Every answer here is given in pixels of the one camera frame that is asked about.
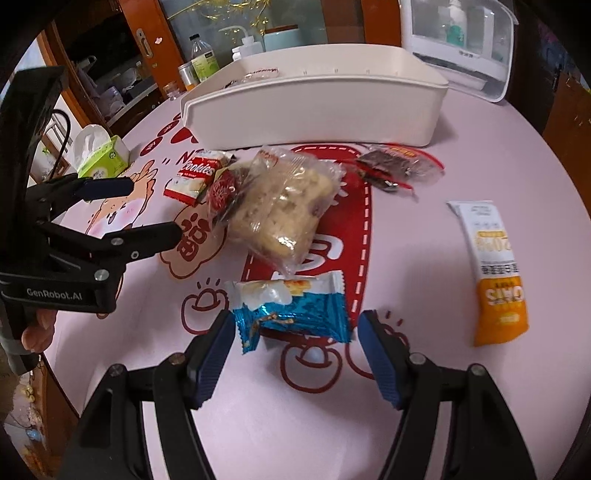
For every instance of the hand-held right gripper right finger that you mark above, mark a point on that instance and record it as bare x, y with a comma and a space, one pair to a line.
383, 364

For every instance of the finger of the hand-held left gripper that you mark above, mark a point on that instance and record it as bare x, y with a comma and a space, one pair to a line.
147, 240
108, 187

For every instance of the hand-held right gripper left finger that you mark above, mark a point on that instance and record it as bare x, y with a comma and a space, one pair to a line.
214, 364

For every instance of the red white cookie packet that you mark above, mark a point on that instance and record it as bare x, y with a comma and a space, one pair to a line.
191, 177

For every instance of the red round candy packet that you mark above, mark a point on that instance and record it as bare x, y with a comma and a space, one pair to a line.
224, 191

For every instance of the blue snack packet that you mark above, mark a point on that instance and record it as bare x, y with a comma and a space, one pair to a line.
295, 314

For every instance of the clear rice cake packet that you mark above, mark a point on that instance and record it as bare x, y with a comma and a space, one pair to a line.
281, 212

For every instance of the orange white bar packet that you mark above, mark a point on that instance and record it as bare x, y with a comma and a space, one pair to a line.
496, 277

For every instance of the dark dried fruit packet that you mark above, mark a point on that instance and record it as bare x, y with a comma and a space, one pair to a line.
397, 164

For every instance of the white plastic bin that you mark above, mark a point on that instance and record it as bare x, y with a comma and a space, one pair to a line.
323, 110

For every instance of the person's left hand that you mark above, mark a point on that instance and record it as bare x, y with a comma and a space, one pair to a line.
39, 330

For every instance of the green tissue box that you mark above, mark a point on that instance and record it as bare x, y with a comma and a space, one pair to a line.
99, 154

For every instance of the small glass jar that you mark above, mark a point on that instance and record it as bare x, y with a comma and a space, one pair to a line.
171, 90

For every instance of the metal can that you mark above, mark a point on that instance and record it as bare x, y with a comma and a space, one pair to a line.
188, 77

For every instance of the glass bottle green label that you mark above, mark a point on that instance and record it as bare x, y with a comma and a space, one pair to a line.
205, 62

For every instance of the white pill bottle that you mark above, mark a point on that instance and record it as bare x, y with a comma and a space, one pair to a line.
236, 53

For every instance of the white wash bottle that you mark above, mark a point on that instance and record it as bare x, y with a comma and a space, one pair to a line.
251, 46

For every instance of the gold door ornament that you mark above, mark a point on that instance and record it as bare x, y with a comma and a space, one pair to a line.
256, 21

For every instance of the teal canister brown lid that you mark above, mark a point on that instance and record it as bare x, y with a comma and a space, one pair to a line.
281, 39

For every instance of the wooden cabinet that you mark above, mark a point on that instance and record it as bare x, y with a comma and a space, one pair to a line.
565, 115

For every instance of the white sterilizer appliance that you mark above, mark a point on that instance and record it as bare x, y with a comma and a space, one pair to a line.
461, 60

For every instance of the white teal bottle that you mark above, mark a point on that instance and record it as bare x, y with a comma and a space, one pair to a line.
456, 25

